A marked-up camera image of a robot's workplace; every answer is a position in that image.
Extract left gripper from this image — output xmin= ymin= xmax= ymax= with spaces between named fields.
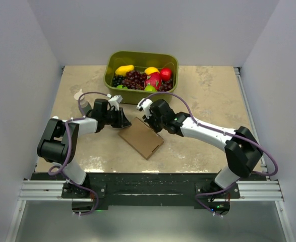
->
xmin=102 ymin=107 xmax=131 ymax=128

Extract brown cardboard express box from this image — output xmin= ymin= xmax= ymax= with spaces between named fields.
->
xmin=119 ymin=117 xmax=164 ymax=160

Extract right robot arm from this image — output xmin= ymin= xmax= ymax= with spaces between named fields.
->
xmin=137 ymin=99 xmax=263 ymax=198

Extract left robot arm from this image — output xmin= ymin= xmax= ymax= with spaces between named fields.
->
xmin=37 ymin=96 xmax=131 ymax=198

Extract squeeze sauce bottle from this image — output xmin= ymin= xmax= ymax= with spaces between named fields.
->
xmin=74 ymin=89 xmax=92 ymax=115

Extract green lime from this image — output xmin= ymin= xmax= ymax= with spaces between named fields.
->
xmin=144 ymin=85 xmax=157 ymax=92

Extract green pear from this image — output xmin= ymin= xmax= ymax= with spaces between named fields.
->
xmin=116 ymin=84 xmax=128 ymax=89

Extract dark red grape bunch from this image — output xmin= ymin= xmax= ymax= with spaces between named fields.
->
xmin=158 ymin=79 xmax=173 ymax=92

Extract black grape bunch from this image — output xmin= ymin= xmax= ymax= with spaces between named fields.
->
xmin=111 ymin=75 xmax=125 ymax=87

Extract pink dragon fruit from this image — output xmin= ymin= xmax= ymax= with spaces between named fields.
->
xmin=144 ymin=72 xmax=162 ymax=91

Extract purple grape bunch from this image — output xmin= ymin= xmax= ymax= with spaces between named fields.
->
xmin=122 ymin=70 xmax=147 ymax=90

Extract red apple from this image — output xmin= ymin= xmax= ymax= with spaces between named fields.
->
xmin=159 ymin=68 xmax=172 ymax=82

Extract yellow mango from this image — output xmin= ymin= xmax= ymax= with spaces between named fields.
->
xmin=114 ymin=65 xmax=135 ymax=76

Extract yellow lemon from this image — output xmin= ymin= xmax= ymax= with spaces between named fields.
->
xmin=144 ymin=67 xmax=159 ymax=75

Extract olive green plastic bin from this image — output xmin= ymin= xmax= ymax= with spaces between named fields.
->
xmin=104 ymin=51 xmax=179 ymax=105

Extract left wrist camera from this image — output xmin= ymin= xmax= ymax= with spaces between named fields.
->
xmin=108 ymin=95 xmax=123 ymax=110

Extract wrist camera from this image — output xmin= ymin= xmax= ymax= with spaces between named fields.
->
xmin=136 ymin=98 xmax=153 ymax=119
xmin=108 ymin=95 xmax=123 ymax=110

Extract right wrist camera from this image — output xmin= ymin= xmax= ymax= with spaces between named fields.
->
xmin=136 ymin=98 xmax=153 ymax=119

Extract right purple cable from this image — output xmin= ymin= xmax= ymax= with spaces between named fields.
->
xmin=137 ymin=91 xmax=278 ymax=217

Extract purple cable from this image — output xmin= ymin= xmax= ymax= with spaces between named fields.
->
xmin=48 ymin=91 xmax=113 ymax=215
xmin=137 ymin=91 xmax=278 ymax=217

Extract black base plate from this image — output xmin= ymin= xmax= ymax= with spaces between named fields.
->
xmin=31 ymin=172 xmax=264 ymax=214

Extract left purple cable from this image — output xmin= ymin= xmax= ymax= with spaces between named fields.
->
xmin=48 ymin=91 xmax=113 ymax=215

